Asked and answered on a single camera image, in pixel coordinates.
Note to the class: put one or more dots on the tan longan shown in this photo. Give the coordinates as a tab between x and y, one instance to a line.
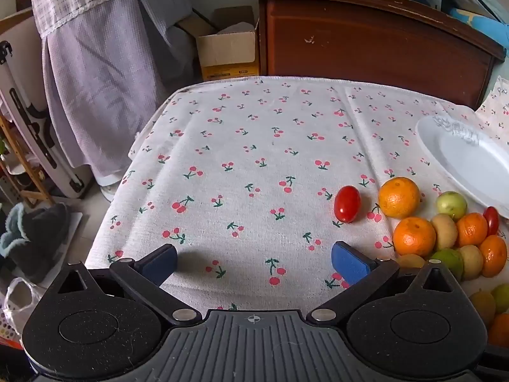
445	231
411	261
482	306
472	262

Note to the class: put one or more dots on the floral print cloth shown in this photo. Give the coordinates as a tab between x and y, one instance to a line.
497	103

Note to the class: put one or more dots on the small mandarin orange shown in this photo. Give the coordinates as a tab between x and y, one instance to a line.
494	255
413	236
500	328
472	229

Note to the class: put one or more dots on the lavender waffle cloth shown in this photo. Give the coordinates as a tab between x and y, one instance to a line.
103	95

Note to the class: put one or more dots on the white round stand base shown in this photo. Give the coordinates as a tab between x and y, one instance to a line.
108	191

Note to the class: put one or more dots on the white folded table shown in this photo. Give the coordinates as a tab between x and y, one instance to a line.
18	75

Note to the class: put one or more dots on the cherry print tablecloth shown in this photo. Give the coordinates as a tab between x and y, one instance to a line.
258	147

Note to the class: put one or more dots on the open cardboard box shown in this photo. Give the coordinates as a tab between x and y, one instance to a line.
226	51

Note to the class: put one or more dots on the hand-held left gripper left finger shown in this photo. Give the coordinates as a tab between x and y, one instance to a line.
159	264

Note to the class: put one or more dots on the bamboo shelf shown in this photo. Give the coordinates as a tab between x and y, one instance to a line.
32	179

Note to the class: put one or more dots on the grey fleece boot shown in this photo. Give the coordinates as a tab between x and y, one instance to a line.
39	230

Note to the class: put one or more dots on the large orange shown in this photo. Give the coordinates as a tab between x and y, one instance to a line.
399	198

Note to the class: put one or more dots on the clear plastic bag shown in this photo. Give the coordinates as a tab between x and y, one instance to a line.
20	306

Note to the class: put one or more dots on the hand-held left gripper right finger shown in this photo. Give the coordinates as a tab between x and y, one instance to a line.
350	262

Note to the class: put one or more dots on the white oval plate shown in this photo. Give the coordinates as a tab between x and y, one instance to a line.
469	167

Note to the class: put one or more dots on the green jujube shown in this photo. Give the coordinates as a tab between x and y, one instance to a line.
502	298
447	262
451	205

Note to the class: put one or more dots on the blue printed bedding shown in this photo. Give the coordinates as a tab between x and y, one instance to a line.
485	26

